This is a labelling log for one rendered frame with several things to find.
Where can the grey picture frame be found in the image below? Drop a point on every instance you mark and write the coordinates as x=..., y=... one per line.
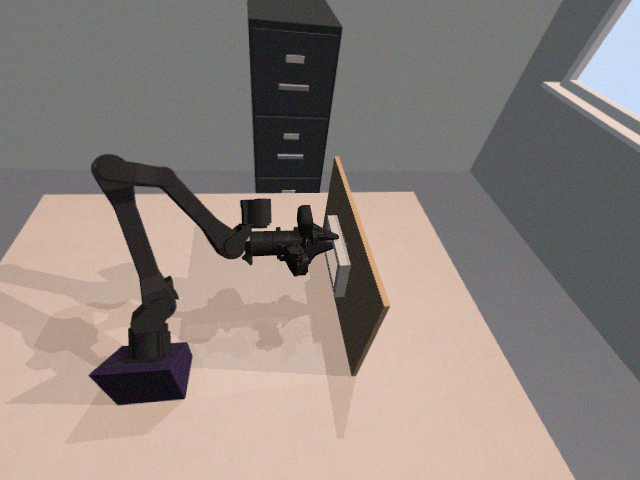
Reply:
x=337, y=259

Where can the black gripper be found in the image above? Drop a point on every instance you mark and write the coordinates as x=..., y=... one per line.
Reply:
x=315, y=235

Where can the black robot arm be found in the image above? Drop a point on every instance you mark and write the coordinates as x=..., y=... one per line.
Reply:
x=148, y=336

